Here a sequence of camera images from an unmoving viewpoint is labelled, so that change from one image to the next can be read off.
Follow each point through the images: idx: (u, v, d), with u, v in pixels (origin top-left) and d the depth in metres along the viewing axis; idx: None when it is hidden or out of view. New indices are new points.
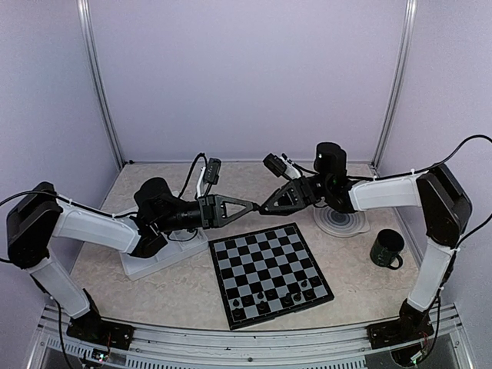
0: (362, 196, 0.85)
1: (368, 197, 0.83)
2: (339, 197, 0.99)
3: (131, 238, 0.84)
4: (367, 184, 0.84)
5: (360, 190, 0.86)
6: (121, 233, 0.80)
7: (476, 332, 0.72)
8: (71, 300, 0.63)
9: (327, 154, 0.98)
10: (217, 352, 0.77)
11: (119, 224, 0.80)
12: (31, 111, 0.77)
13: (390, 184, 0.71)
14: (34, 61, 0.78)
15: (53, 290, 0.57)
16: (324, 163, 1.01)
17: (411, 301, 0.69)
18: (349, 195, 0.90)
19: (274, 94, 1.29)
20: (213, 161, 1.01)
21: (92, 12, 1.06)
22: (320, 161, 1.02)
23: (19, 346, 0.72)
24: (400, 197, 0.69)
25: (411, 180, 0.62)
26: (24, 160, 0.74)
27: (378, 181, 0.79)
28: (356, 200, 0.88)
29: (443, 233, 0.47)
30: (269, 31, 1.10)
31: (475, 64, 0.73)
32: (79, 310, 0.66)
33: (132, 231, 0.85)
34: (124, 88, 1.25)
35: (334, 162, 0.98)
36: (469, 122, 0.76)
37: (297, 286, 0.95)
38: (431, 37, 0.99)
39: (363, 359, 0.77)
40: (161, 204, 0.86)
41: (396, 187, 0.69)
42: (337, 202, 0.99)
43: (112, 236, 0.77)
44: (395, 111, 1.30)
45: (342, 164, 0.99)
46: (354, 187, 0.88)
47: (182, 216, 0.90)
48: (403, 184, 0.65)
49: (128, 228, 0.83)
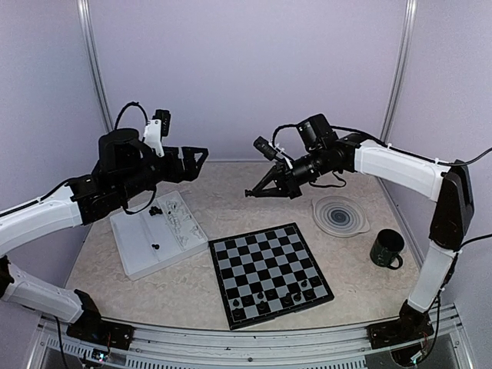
0: (367, 161, 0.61)
1: (374, 166, 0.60)
2: (338, 148, 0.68)
3: (73, 211, 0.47)
4: (379, 151, 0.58)
5: (369, 154, 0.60)
6: (59, 213, 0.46)
7: (476, 332, 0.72)
8: (62, 307, 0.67)
9: (310, 125, 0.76)
10: (217, 352, 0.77)
11: (48, 204, 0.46)
12: (31, 111, 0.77)
13: (410, 164, 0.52)
14: (35, 62, 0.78)
15: (38, 307, 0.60)
16: (309, 135, 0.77)
17: (410, 299, 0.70)
18: (352, 153, 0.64)
19: (274, 95, 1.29)
20: (163, 111, 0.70)
21: (92, 11, 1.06)
22: (304, 136, 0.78)
23: (19, 346, 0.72)
24: (410, 182, 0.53)
25: (435, 172, 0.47)
26: (24, 158, 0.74)
27: (394, 152, 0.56)
28: (358, 161, 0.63)
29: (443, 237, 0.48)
30: (270, 31, 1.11)
31: (476, 64, 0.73)
32: (73, 314, 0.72)
33: (64, 203, 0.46)
34: (124, 88, 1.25)
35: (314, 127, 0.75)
36: (469, 122, 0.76)
37: (297, 286, 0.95)
38: (430, 37, 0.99)
39: (363, 358, 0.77)
40: (127, 154, 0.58)
41: (413, 171, 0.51)
42: (337, 154, 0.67)
43: (53, 221, 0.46)
44: (395, 111, 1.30)
45: (327, 128, 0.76)
46: (364, 147, 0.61)
47: (153, 167, 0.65)
48: (422, 172, 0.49)
49: (61, 204, 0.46)
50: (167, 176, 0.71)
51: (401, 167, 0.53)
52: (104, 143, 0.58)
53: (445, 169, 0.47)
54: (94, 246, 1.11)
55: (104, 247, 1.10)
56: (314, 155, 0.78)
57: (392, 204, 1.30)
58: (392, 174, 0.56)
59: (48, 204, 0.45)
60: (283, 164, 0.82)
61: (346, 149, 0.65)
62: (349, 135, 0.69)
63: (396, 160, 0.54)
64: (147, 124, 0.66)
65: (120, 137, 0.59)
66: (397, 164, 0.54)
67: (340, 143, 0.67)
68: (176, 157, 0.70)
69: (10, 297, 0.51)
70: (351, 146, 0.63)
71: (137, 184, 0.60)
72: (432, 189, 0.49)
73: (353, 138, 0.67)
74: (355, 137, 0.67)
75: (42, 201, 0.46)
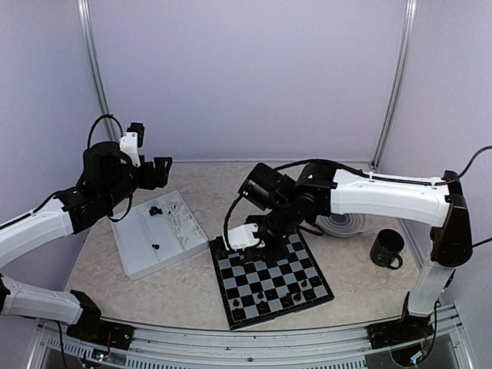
0: (349, 201, 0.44)
1: (359, 204, 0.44)
2: (306, 191, 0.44)
3: (66, 221, 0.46)
4: (362, 186, 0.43)
5: (351, 192, 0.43)
6: (52, 224, 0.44)
7: (476, 333, 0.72)
8: (61, 309, 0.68)
9: (254, 182, 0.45)
10: (217, 352, 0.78)
11: (41, 217, 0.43)
12: (31, 110, 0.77)
13: (410, 194, 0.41)
14: (35, 63, 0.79)
15: (38, 314, 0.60)
16: (262, 197, 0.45)
17: (411, 309, 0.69)
18: (327, 195, 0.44)
19: (274, 95, 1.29)
20: (137, 125, 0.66)
21: (92, 12, 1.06)
22: (254, 199, 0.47)
23: (18, 345, 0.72)
24: (407, 212, 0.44)
25: (440, 200, 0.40)
26: (24, 158, 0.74)
27: (378, 182, 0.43)
28: (336, 203, 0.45)
29: (449, 258, 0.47)
30: (270, 31, 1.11)
31: (476, 64, 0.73)
32: (74, 316, 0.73)
33: (58, 213, 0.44)
34: (123, 88, 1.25)
35: (260, 181, 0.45)
36: (468, 122, 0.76)
37: (297, 286, 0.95)
38: (430, 36, 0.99)
39: (363, 359, 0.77)
40: (111, 164, 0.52)
41: (413, 201, 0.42)
42: (308, 201, 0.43)
43: (45, 231, 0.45)
44: (395, 111, 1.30)
45: (272, 174, 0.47)
46: (340, 182, 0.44)
47: (131, 174, 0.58)
48: (425, 203, 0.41)
49: (55, 214, 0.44)
50: (141, 185, 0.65)
51: (396, 201, 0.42)
52: (87, 154, 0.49)
53: (445, 191, 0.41)
54: (94, 246, 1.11)
55: (104, 247, 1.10)
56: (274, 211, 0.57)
57: None
58: (383, 209, 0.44)
59: (41, 216, 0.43)
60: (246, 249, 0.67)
61: (317, 191, 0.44)
62: (305, 171, 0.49)
63: (392, 193, 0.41)
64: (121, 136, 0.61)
65: (101, 147, 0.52)
66: (391, 199, 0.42)
67: (304, 185, 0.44)
68: (153, 165, 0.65)
69: (9, 311, 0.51)
70: (325, 187, 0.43)
71: (123, 193, 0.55)
72: (433, 217, 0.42)
73: (314, 175, 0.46)
74: (313, 171, 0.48)
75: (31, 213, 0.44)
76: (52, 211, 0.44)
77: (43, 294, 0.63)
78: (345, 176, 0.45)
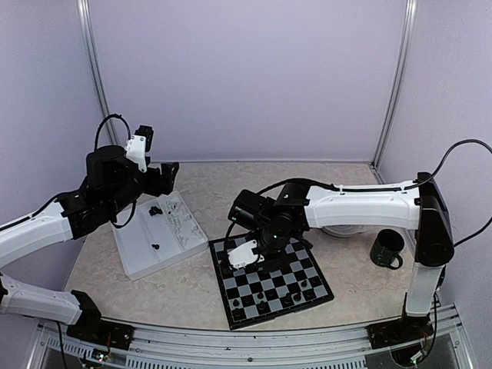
0: (324, 214, 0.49)
1: (334, 216, 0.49)
2: (283, 210, 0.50)
3: (64, 225, 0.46)
4: (332, 199, 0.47)
5: (322, 207, 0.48)
6: (50, 229, 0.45)
7: (476, 332, 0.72)
8: (60, 310, 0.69)
9: (240, 207, 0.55)
10: (217, 352, 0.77)
11: (39, 221, 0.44)
12: (31, 111, 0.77)
13: (376, 202, 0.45)
14: (35, 63, 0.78)
15: (34, 314, 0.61)
16: (249, 219, 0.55)
17: (409, 310, 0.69)
18: (301, 211, 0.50)
19: (274, 95, 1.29)
20: (146, 127, 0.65)
21: (92, 12, 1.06)
22: (243, 222, 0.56)
23: (18, 346, 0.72)
24: (383, 218, 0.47)
25: (408, 203, 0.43)
26: (24, 158, 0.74)
27: (348, 193, 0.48)
28: (311, 217, 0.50)
29: (433, 258, 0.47)
30: (270, 31, 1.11)
31: (476, 64, 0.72)
32: (72, 316, 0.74)
33: (55, 218, 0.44)
34: (123, 88, 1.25)
35: (244, 205, 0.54)
36: (469, 122, 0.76)
37: (297, 286, 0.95)
38: (431, 36, 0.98)
39: (363, 359, 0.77)
40: (114, 170, 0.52)
41: (383, 207, 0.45)
42: (286, 220, 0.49)
43: (44, 235, 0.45)
44: (395, 111, 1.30)
45: (256, 199, 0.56)
46: (314, 198, 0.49)
47: (136, 178, 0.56)
48: (394, 207, 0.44)
49: (53, 218, 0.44)
50: (146, 190, 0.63)
51: (367, 208, 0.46)
52: (90, 158, 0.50)
53: (413, 194, 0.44)
54: (94, 246, 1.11)
55: (104, 247, 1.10)
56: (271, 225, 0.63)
57: None
58: (358, 217, 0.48)
59: (40, 220, 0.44)
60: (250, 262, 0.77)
61: (293, 209, 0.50)
62: (284, 191, 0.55)
63: (360, 202, 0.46)
64: (129, 139, 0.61)
65: (105, 151, 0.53)
66: (362, 207, 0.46)
67: (280, 205, 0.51)
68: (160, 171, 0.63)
69: (7, 310, 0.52)
70: (298, 204, 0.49)
71: (126, 198, 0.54)
72: (407, 219, 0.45)
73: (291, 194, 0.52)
74: (290, 190, 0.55)
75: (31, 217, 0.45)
76: (50, 216, 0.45)
77: (42, 294, 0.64)
78: (319, 192, 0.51)
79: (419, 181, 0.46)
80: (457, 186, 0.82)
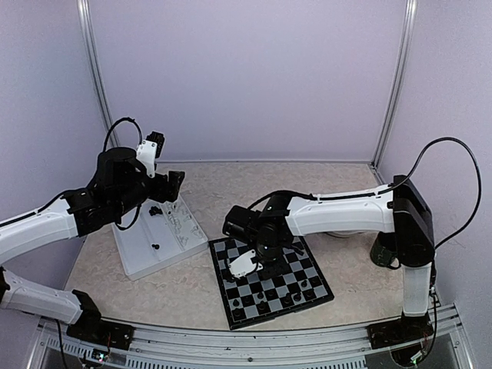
0: (304, 223, 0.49)
1: (315, 224, 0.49)
2: (266, 221, 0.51)
3: (69, 223, 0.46)
4: (311, 207, 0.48)
5: (304, 215, 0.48)
6: (54, 226, 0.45)
7: (476, 332, 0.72)
8: (61, 309, 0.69)
9: (232, 221, 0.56)
10: (217, 352, 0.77)
11: (44, 217, 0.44)
12: (31, 111, 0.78)
13: (354, 207, 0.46)
14: (34, 64, 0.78)
15: (36, 310, 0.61)
16: (241, 232, 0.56)
17: (407, 310, 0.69)
18: (284, 221, 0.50)
19: (274, 95, 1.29)
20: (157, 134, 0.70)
21: (91, 12, 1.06)
22: (236, 236, 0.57)
23: (18, 345, 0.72)
24: (361, 223, 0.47)
25: (382, 207, 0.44)
26: (24, 158, 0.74)
27: (326, 200, 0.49)
28: (294, 227, 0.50)
29: (414, 258, 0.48)
30: (270, 31, 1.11)
31: (476, 64, 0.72)
32: (73, 315, 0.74)
33: (61, 215, 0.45)
34: (123, 88, 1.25)
35: (234, 219, 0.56)
36: (468, 123, 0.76)
37: (297, 286, 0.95)
38: (431, 36, 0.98)
39: (363, 359, 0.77)
40: (124, 171, 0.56)
41: (360, 213, 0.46)
42: (269, 230, 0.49)
43: (48, 232, 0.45)
44: (395, 111, 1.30)
45: (246, 211, 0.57)
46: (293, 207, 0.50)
47: (143, 183, 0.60)
48: (370, 212, 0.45)
49: (58, 217, 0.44)
50: (152, 195, 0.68)
51: (345, 214, 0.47)
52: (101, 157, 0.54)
53: (389, 199, 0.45)
54: (94, 246, 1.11)
55: (104, 247, 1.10)
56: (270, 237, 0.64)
57: None
58: (337, 224, 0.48)
59: (45, 217, 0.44)
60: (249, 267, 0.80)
61: (275, 220, 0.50)
62: (268, 203, 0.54)
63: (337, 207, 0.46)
64: (140, 144, 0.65)
65: (117, 153, 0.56)
66: (340, 215, 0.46)
67: (264, 217, 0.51)
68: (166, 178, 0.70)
69: (7, 304, 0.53)
70: (280, 214, 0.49)
71: (132, 201, 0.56)
72: (384, 222, 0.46)
73: (275, 205, 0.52)
74: (275, 200, 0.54)
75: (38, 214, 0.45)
76: (55, 214, 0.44)
77: (45, 292, 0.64)
78: (299, 202, 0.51)
79: (393, 185, 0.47)
80: (457, 186, 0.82)
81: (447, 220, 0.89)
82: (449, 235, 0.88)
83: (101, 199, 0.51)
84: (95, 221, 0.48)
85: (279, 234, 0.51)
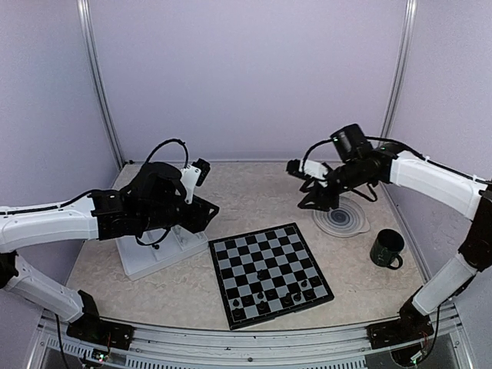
0: (404, 173, 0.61)
1: (415, 177, 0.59)
2: (376, 157, 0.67)
3: (91, 224, 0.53)
4: (420, 164, 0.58)
5: (407, 165, 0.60)
6: (77, 224, 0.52)
7: (477, 333, 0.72)
8: (62, 308, 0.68)
9: (344, 135, 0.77)
10: (217, 352, 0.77)
11: (69, 213, 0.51)
12: (31, 111, 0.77)
13: (450, 181, 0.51)
14: (34, 64, 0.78)
15: (37, 300, 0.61)
16: (345, 148, 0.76)
17: (416, 299, 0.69)
18: (388, 163, 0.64)
19: (274, 95, 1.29)
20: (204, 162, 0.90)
21: (92, 11, 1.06)
22: (338, 147, 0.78)
23: (18, 346, 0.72)
24: (447, 196, 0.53)
25: (473, 191, 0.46)
26: (24, 158, 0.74)
27: (433, 165, 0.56)
28: (394, 171, 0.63)
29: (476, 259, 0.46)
30: (270, 31, 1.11)
31: (477, 64, 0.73)
32: (71, 316, 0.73)
33: (84, 215, 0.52)
34: (123, 88, 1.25)
35: (350, 137, 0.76)
36: (469, 123, 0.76)
37: (297, 286, 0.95)
38: (432, 36, 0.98)
39: (363, 358, 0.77)
40: (165, 191, 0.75)
41: (453, 189, 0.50)
42: (374, 164, 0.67)
43: (69, 228, 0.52)
44: (395, 111, 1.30)
45: (362, 139, 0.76)
46: (400, 159, 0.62)
47: (177, 208, 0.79)
48: (458, 187, 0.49)
49: (79, 215, 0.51)
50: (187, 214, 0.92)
51: (439, 184, 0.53)
52: (146, 168, 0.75)
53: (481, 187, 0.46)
54: (94, 246, 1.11)
55: (104, 247, 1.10)
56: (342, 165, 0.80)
57: (392, 204, 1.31)
58: (430, 188, 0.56)
59: (69, 214, 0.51)
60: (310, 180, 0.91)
61: (382, 159, 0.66)
62: (383, 146, 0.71)
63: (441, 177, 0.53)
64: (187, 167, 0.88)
65: (168, 171, 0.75)
66: (437, 181, 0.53)
67: (377, 153, 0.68)
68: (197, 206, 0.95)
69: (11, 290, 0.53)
70: (389, 156, 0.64)
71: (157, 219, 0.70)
72: (468, 207, 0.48)
73: (392, 148, 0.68)
74: (392, 146, 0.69)
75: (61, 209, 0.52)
76: (78, 211, 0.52)
77: (50, 285, 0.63)
78: (410, 157, 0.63)
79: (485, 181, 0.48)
80: None
81: (447, 222, 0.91)
82: (453, 237, 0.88)
83: (131, 207, 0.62)
84: (108, 226, 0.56)
85: (382, 171, 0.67)
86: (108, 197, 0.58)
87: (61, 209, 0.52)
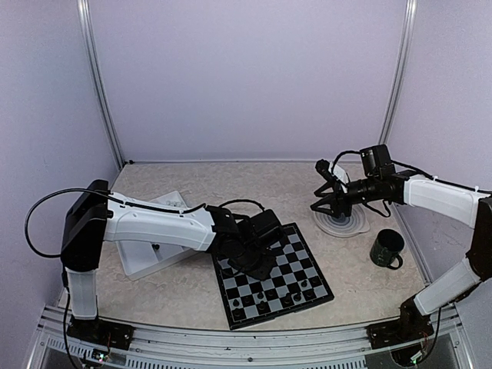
0: (413, 191, 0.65)
1: (423, 196, 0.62)
2: (390, 182, 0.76)
3: (205, 238, 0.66)
4: (427, 183, 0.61)
5: (416, 184, 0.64)
6: (190, 231, 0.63)
7: (476, 333, 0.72)
8: (78, 305, 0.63)
9: (373, 154, 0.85)
10: (217, 352, 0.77)
11: (189, 221, 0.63)
12: (31, 110, 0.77)
13: (453, 194, 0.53)
14: (34, 64, 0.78)
15: (72, 288, 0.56)
16: (370, 164, 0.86)
17: (417, 297, 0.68)
18: (400, 184, 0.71)
19: (274, 95, 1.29)
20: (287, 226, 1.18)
21: (92, 11, 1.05)
22: (365, 163, 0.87)
23: (19, 346, 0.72)
24: (452, 209, 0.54)
25: (473, 199, 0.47)
26: (24, 157, 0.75)
27: (441, 183, 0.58)
28: (407, 192, 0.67)
29: (481, 266, 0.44)
30: (271, 32, 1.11)
31: (477, 64, 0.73)
32: (80, 316, 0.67)
33: (205, 230, 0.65)
34: (124, 88, 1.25)
35: (377, 157, 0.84)
36: (469, 121, 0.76)
37: (297, 286, 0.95)
38: (432, 37, 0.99)
39: (363, 358, 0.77)
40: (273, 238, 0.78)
41: (455, 200, 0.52)
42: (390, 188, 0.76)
43: (182, 233, 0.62)
44: (395, 111, 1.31)
45: (387, 161, 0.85)
46: (411, 180, 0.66)
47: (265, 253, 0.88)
48: (460, 198, 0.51)
49: (202, 227, 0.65)
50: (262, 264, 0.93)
51: (444, 198, 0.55)
52: (268, 211, 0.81)
53: (484, 197, 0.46)
54: None
55: (104, 247, 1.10)
56: (370, 181, 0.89)
57: (392, 204, 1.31)
58: (438, 204, 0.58)
59: (190, 222, 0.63)
60: (338, 187, 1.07)
61: (396, 181, 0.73)
62: (405, 170, 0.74)
63: (443, 190, 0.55)
64: None
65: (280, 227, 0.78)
66: (442, 195, 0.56)
67: (390, 177, 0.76)
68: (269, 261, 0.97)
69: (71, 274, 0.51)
70: (400, 179, 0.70)
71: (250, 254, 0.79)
72: (470, 215, 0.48)
73: (405, 173, 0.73)
74: (409, 171, 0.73)
75: (184, 217, 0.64)
76: (200, 224, 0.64)
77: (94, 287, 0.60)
78: (419, 180, 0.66)
79: (487, 194, 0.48)
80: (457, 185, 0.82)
81: (447, 220, 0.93)
82: (453, 238, 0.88)
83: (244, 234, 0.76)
84: (217, 240, 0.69)
85: (396, 193, 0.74)
86: (226, 216, 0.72)
87: (183, 216, 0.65)
